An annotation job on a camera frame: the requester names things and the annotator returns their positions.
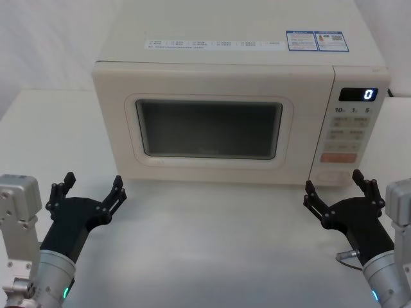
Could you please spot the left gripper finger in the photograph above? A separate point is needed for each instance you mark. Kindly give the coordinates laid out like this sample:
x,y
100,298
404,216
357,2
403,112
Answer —
x,y
115,195
57,195

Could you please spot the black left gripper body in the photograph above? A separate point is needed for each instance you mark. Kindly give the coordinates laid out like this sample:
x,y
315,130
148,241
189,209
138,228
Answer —
x,y
70,221

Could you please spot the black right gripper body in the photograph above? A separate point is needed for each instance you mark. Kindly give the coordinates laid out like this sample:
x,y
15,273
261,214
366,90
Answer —
x,y
359,221

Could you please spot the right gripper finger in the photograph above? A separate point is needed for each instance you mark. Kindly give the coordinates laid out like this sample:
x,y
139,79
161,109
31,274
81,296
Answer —
x,y
316,205
370,192

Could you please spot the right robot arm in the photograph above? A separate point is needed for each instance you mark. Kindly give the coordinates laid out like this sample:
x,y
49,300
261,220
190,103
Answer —
x,y
385,276

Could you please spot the white table cloth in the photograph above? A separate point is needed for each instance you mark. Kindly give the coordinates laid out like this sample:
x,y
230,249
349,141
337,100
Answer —
x,y
208,250

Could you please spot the cream microwave oven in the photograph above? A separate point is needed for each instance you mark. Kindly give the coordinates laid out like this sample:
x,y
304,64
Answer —
x,y
208,77

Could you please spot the white curtain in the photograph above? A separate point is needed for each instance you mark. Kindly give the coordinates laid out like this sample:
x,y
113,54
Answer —
x,y
51,41

